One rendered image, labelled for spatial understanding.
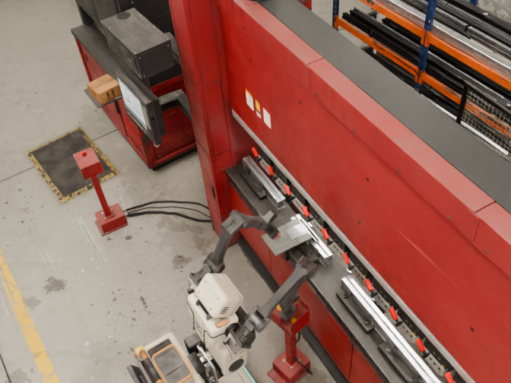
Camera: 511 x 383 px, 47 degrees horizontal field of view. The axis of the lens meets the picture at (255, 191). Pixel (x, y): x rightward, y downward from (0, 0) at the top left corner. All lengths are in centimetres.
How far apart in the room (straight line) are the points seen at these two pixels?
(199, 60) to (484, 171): 197
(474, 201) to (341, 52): 102
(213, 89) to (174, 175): 191
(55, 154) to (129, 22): 252
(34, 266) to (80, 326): 78
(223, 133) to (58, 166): 238
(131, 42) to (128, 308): 208
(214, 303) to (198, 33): 156
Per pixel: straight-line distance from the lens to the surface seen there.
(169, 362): 340
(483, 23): 480
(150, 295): 476
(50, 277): 514
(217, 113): 393
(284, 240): 365
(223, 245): 307
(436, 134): 241
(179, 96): 445
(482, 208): 218
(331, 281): 363
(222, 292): 299
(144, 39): 375
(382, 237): 281
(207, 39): 360
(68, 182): 581
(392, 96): 257
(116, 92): 494
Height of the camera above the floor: 387
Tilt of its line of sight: 47 degrees down
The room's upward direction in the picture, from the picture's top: 6 degrees counter-clockwise
